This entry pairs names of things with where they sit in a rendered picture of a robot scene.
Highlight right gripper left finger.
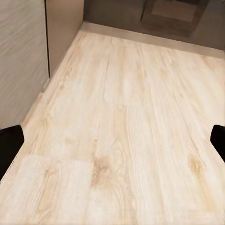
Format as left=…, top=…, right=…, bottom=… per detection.
left=0, top=125, right=24, bottom=181

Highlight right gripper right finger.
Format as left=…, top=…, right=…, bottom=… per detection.
left=210, top=124, right=225, bottom=162

